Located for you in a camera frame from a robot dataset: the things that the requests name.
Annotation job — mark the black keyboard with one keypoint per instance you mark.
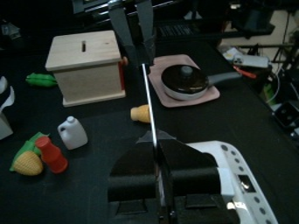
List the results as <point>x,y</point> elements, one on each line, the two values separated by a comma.
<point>176,29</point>

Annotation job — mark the green toy vegetable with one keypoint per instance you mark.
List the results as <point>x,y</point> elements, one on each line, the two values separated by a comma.
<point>41,80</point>

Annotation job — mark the white toy jug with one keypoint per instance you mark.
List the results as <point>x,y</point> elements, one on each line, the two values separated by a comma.
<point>74,137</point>

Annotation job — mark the white toy saucepan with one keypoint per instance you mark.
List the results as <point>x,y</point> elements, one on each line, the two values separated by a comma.
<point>226,78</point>

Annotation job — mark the white handheld device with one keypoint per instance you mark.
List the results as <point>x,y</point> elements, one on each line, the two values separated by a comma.
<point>252,60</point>

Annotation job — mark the wooden box red side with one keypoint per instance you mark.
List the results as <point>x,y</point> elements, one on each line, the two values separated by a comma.
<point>86,78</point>

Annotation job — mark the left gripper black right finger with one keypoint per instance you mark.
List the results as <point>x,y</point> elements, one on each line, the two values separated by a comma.
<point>194,180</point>

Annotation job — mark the yellow toy corn half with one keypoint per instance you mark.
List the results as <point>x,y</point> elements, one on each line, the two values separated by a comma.
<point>141,114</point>
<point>29,164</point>

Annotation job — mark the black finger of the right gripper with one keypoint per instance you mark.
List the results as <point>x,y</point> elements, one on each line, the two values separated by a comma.
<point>122,32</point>
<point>148,26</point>

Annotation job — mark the pink wooden board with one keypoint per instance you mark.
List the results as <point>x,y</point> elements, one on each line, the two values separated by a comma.
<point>172,62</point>

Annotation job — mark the black equipment box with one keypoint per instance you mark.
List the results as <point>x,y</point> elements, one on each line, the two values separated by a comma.
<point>288,114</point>

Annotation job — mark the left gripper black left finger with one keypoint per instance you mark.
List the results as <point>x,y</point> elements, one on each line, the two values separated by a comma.
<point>133,180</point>

